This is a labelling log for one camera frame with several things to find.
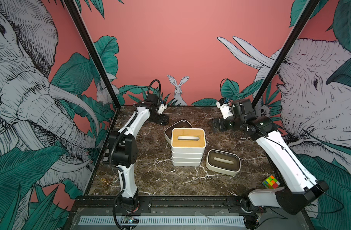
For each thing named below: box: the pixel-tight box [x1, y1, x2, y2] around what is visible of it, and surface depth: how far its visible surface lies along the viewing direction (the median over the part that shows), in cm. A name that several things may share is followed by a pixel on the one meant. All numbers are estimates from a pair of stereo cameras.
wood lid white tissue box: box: [171, 127, 207, 153], surface depth 75 cm
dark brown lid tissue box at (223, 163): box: [205, 149, 242, 176], surface depth 87 cm
